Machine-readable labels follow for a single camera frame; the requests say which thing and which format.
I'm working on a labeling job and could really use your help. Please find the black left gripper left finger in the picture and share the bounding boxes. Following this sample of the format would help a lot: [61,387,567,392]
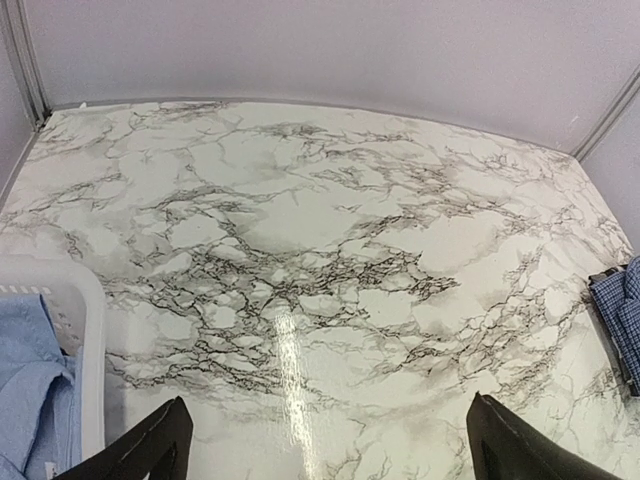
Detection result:
[58,396,194,479]

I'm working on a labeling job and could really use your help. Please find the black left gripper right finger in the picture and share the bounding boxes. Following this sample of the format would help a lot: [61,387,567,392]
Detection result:
[466,394,594,479]

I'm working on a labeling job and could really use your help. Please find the light blue long sleeve shirt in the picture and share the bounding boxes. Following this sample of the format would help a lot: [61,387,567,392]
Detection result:
[1,295,82,479]

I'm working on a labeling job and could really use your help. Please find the grey striped folded shirt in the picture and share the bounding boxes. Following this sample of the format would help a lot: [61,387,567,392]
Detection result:
[589,265,639,398]

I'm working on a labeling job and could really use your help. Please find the white plastic laundry basket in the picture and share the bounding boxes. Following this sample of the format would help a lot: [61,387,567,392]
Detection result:
[1,255,106,465]

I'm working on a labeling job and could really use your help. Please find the blue checked folded shirt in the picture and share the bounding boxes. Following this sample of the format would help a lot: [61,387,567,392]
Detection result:
[619,257,639,358]

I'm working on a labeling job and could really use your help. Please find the right aluminium corner post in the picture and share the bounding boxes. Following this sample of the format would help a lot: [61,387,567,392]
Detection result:
[571,67,639,163]

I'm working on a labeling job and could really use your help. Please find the aluminium corner post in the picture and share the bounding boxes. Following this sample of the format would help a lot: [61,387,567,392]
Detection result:
[1,0,52,132]
[571,67,639,163]

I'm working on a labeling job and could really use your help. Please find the left aluminium corner post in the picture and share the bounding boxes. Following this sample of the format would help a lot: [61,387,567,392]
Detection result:
[1,0,52,132]

